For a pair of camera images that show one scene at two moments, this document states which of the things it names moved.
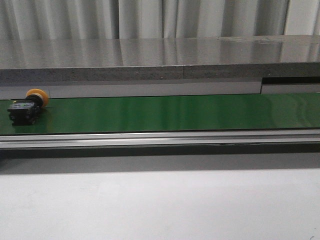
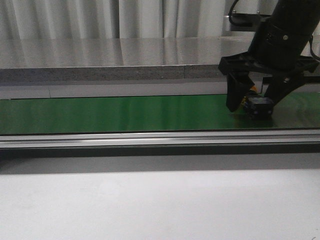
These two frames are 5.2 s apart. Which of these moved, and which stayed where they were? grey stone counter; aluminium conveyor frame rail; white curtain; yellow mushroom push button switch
Moved: yellow mushroom push button switch
Stayed: grey stone counter; white curtain; aluminium conveyor frame rail
